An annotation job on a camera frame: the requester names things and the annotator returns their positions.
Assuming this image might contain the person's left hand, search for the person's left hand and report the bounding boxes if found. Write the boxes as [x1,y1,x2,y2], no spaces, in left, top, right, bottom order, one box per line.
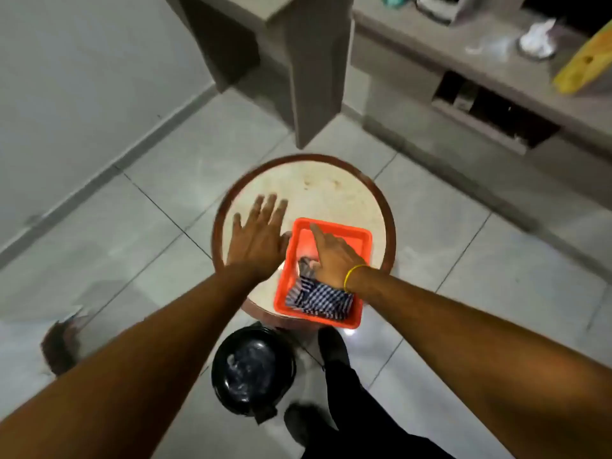
[227,193,293,283]

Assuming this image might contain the grey low cabinet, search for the grey low cabinet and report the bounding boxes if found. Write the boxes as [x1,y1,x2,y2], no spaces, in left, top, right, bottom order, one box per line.
[350,0,612,212]

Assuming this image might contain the person's black shoe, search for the person's black shoe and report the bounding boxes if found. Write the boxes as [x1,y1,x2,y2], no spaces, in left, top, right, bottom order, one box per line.
[284,401,336,448]
[317,326,351,369]

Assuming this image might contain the orange plastic tray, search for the orange plastic tray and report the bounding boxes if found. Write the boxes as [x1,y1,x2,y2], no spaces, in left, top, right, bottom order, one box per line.
[273,217,374,330]

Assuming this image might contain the grey desk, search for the grey desk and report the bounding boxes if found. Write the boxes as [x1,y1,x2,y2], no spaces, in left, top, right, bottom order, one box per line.
[162,0,355,149]

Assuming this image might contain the person's left forearm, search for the person's left forearm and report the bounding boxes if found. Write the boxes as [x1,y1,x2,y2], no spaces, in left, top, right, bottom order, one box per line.
[0,266,251,459]

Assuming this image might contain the person's black trousers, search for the person's black trousers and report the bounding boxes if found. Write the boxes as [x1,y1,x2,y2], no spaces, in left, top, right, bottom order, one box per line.
[301,362,456,459]

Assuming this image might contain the brown broom head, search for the brown broom head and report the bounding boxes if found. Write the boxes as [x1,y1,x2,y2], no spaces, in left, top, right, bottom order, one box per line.
[40,310,91,378]

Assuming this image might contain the white crumpled tissue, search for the white crumpled tissue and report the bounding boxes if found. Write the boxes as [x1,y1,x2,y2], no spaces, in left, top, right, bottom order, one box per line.
[518,18,558,61]

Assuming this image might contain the yellow plastic bag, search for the yellow plastic bag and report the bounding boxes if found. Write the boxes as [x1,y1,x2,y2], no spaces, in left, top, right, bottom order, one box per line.
[552,19,612,96]

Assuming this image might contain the white appliance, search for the white appliance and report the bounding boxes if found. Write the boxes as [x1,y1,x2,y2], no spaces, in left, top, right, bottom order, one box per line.
[415,0,475,25]

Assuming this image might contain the clear plastic wrapper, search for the clear plastic wrapper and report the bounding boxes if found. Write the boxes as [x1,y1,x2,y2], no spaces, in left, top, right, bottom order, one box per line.
[465,35,518,62]

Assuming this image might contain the person's right forearm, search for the person's right forearm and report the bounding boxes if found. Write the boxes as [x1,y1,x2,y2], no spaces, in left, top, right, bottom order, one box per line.
[350,266,612,459]

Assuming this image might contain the black pedal trash bin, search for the black pedal trash bin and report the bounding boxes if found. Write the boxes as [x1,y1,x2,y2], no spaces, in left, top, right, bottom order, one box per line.
[211,322,297,424]

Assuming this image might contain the small grey box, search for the small grey box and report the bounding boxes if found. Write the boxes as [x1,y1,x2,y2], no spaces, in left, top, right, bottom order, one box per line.
[453,83,480,113]

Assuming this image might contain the round brown-rimmed table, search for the round brown-rimmed table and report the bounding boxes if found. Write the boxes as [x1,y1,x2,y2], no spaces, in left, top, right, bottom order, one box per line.
[211,154,397,331]

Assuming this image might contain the yellow wristband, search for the yellow wristband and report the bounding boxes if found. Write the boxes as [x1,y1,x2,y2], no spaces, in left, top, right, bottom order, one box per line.
[343,264,369,292]

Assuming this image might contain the blue white checked cloth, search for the blue white checked cloth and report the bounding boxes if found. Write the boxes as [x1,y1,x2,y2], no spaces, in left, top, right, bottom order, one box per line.
[285,257,355,322]

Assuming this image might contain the person's right hand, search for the person's right hand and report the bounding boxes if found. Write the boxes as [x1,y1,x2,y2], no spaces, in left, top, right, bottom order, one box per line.
[307,223,367,290]

